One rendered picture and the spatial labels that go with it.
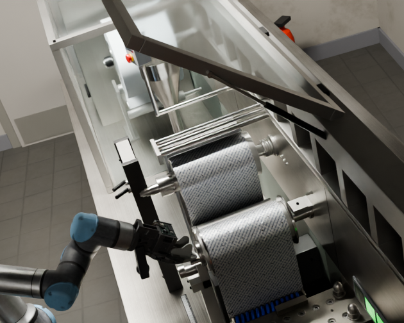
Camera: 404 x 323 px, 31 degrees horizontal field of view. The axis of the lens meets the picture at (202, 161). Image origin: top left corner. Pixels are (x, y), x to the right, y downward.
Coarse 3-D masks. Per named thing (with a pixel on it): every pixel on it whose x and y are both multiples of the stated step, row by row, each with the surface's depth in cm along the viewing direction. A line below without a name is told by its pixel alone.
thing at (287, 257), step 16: (272, 256) 202; (288, 256) 203; (240, 272) 201; (256, 272) 203; (272, 272) 205; (288, 272) 206; (224, 288) 203; (240, 288) 204; (256, 288) 206; (272, 288) 208; (288, 288) 210; (240, 304) 208; (256, 304) 209
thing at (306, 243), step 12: (300, 240) 218; (312, 240) 217; (300, 252) 214; (312, 252) 215; (300, 264) 216; (312, 264) 218; (312, 276) 220; (216, 288) 212; (312, 288) 223; (324, 288) 225
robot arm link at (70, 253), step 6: (72, 240) 188; (66, 246) 193; (72, 246) 187; (78, 246) 186; (66, 252) 187; (72, 252) 186; (78, 252) 186; (84, 252) 186; (90, 252) 186; (96, 252) 188; (60, 258) 193; (66, 258) 185; (72, 258) 184; (78, 258) 185; (84, 258) 186; (90, 258) 189; (84, 264) 185
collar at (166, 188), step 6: (168, 174) 216; (174, 174) 216; (156, 180) 215; (162, 180) 215; (168, 180) 215; (174, 180) 215; (162, 186) 214; (168, 186) 214; (174, 186) 215; (162, 192) 215; (168, 192) 215; (174, 192) 217
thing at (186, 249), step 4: (188, 244) 194; (176, 248) 194; (180, 248) 195; (184, 248) 195; (188, 248) 195; (172, 252) 194; (176, 252) 194; (180, 252) 195; (184, 252) 195; (188, 252) 196; (176, 256) 194; (180, 256) 195; (184, 256) 196; (188, 256) 196; (192, 256) 198; (196, 256) 199; (184, 260) 195; (188, 260) 197
